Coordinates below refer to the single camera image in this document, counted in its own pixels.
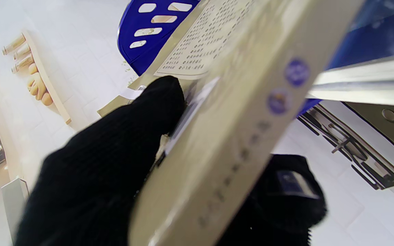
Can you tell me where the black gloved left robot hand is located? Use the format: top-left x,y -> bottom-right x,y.
14,76 -> 328,246

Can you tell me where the blue perforated plastic file holder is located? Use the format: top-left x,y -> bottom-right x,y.
118,0 -> 394,118

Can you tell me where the beige book with barcode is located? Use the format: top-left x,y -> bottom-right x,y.
97,0 -> 367,246

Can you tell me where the white and yellow book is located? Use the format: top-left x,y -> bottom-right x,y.
307,73 -> 394,109

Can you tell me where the light blue paperback book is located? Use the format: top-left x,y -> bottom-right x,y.
312,0 -> 394,86

